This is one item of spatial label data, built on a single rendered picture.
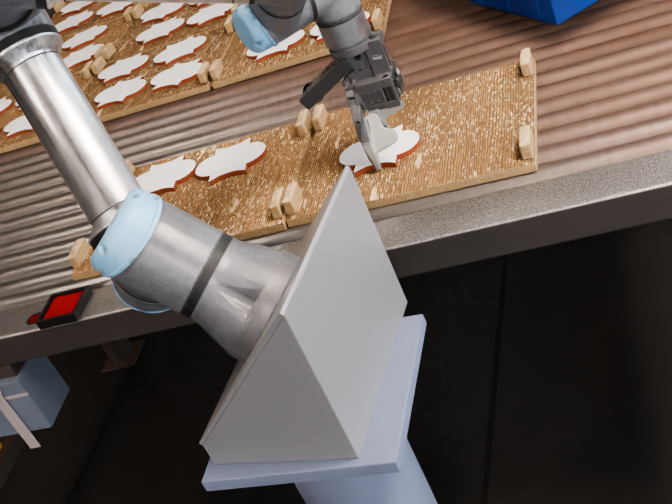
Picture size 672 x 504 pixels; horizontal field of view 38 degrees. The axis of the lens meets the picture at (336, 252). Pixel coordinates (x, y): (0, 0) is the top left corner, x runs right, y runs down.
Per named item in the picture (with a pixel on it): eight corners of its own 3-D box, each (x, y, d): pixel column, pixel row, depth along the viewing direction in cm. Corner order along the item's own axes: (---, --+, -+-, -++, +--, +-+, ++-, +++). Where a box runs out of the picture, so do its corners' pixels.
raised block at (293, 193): (296, 214, 159) (290, 200, 158) (286, 216, 160) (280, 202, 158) (303, 193, 164) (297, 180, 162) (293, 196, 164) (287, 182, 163)
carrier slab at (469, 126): (537, 171, 146) (535, 162, 145) (288, 228, 160) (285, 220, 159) (536, 64, 173) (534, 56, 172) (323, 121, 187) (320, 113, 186)
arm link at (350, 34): (313, 33, 150) (322, 11, 156) (324, 59, 152) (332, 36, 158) (359, 19, 147) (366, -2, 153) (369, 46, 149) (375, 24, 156)
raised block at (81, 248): (81, 268, 172) (73, 256, 170) (72, 270, 172) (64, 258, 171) (92, 248, 176) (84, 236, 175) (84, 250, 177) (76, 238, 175)
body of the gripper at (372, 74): (402, 110, 155) (376, 43, 149) (351, 123, 158) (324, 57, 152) (406, 87, 161) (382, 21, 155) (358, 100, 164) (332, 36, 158)
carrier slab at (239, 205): (286, 230, 159) (283, 222, 158) (74, 281, 172) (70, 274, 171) (317, 123, 187) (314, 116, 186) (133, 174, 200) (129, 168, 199)
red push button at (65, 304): (75, 319, 162) (71, 312, 162) (45, 326, 164) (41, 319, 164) (87, 296, 167) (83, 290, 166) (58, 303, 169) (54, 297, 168)
